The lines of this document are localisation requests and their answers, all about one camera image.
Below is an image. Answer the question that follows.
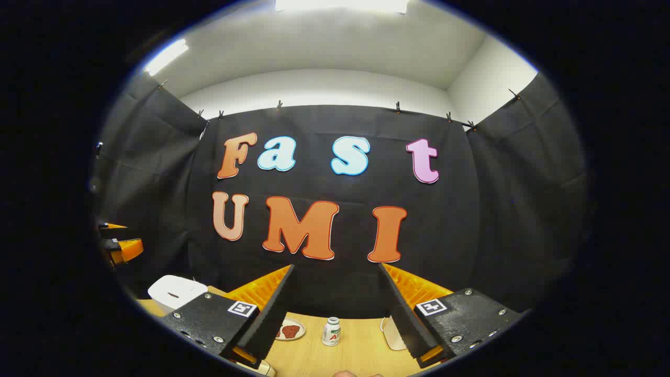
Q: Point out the white round plate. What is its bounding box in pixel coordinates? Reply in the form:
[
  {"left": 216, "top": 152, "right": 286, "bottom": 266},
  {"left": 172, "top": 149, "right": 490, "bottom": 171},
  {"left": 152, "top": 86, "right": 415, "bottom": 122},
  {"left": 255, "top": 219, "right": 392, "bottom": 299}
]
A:
[{"left": 276, "top": 317, "right": 306, "bottom": 341}]

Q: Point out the black backdrop cloth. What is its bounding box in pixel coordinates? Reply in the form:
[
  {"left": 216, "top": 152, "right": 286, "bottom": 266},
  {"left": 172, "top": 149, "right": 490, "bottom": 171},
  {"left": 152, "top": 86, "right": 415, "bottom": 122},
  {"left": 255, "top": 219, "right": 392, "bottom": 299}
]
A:
[{"left": 92, "top": 71, "right": 592, "bottom": 320}]

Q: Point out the ceiling light panel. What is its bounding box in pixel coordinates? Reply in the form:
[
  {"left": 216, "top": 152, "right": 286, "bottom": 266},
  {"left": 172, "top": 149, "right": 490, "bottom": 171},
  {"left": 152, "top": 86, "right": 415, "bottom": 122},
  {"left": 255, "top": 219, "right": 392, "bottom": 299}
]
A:
[
  {"left": 144, "top": 39, "right": 189, "bottom": 76},
  {"left": 275, "top": 0, "right": 409, "bottom": 14}
]

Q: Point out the white rice cooker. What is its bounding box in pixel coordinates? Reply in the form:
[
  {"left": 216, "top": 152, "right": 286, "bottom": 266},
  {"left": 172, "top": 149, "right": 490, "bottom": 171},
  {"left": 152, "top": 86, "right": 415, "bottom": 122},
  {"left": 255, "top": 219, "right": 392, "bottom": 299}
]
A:
[{"left": 148, "top": 275, "right": 208, "bottom": 315}]

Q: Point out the white bottle with green label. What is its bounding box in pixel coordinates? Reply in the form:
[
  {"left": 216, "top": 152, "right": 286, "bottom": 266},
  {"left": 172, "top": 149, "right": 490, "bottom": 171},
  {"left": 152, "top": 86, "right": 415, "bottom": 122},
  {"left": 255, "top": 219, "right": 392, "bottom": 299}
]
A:
[{"left": 322, "top": 317, "right": 342, "bottom": 347}]

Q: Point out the white toaster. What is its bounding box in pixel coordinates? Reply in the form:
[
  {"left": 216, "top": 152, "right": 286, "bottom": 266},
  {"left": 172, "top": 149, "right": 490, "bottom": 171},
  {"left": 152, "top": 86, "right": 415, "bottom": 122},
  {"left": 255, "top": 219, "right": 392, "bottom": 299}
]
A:
[{"left": 381, "top": 316, "right": 410, "bottom": 351}]

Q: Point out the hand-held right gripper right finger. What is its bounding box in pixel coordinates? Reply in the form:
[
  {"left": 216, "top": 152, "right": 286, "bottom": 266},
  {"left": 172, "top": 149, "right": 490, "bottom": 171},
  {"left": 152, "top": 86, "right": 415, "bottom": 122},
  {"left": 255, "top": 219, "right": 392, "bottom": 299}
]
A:
[{"left": 378, "top": 263, "right": 527, "bottom": 370}]

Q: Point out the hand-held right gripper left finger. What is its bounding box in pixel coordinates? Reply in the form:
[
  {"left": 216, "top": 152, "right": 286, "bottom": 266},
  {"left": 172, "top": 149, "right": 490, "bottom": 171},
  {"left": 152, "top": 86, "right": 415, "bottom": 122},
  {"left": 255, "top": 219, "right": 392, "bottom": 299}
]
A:
[{"left": 160, "top": 264, "right": 295, "bottom": 370}]

